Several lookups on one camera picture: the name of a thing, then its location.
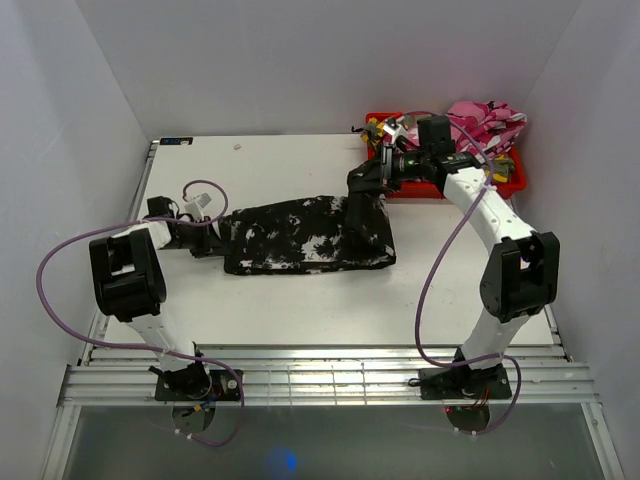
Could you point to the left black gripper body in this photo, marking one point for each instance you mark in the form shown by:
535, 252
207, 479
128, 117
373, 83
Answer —
196, 238

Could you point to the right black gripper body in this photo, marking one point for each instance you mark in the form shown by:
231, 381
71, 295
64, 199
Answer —
396, 167

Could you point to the black white splatter trousers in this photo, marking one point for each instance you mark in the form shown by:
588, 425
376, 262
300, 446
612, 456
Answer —
311, 235

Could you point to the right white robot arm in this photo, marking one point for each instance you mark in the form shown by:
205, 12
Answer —
521, 274

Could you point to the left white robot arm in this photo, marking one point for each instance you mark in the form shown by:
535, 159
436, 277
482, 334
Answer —
130, 286

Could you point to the pink camouflage trousers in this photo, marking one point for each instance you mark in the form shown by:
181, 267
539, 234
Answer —
487, 130

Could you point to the red plastic bin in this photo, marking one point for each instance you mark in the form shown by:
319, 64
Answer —
516, 182

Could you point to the small blue label sticker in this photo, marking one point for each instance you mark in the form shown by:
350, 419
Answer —
175, 141

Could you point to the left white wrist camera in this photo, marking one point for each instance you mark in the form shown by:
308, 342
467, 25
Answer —
195, 206

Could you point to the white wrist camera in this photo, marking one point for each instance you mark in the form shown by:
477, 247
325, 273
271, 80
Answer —
195, 206
394, 128

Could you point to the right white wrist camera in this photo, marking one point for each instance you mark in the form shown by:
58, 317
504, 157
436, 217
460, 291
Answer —
394, 128

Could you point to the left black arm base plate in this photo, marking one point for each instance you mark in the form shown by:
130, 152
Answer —
223, 387

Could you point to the aluminium rail frame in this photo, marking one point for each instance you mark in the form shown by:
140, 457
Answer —
326, 362

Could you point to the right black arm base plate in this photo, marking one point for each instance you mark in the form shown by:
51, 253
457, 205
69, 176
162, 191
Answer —
464, 383

